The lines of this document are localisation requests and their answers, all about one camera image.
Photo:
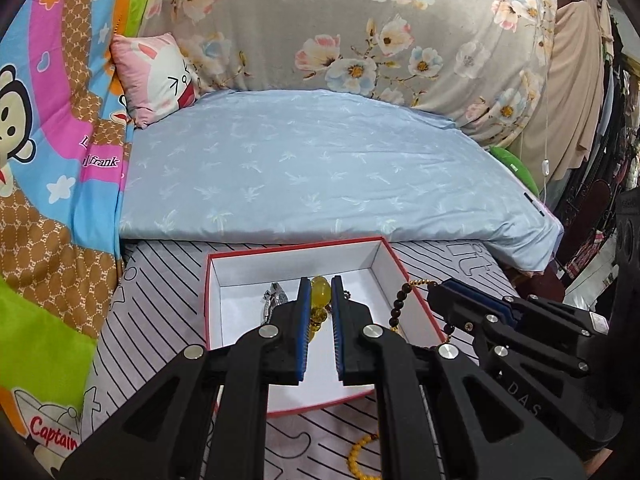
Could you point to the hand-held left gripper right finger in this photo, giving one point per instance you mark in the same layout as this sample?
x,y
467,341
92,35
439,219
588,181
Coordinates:
x,y
340,330

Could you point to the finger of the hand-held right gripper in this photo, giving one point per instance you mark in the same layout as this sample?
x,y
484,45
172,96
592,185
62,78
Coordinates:
x,y
550,312
465,310

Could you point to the grey striped bed sheet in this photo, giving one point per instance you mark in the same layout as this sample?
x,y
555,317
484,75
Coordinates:
x,y
160,320

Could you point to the colourful cartoon monkey blanket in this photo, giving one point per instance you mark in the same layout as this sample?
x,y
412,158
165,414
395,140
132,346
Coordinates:
x,y
50,210

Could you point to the red and white box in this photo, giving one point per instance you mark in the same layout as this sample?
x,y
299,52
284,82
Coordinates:
x,y
235,310

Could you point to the thin black flat device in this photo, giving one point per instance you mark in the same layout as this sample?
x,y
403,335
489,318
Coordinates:
x,y
535,204

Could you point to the pink cartoon pillow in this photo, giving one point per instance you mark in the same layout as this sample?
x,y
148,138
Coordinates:
x,y
150,75

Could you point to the light blue quilt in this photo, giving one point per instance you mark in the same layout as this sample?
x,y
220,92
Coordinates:
x,y
325,170

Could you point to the green cushion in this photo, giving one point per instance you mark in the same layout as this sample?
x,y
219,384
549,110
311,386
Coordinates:
x,y
510,162

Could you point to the grey floral sheet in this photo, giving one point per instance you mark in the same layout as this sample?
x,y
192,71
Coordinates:
x,y
325,10

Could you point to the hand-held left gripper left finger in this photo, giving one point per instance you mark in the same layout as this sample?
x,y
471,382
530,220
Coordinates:
x,y
301,330

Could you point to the silver wristwatch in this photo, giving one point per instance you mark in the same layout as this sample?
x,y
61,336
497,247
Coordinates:
x,y
274,296

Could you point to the beige hanging garment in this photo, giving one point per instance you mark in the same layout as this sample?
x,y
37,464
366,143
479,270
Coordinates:
x,y
575,85

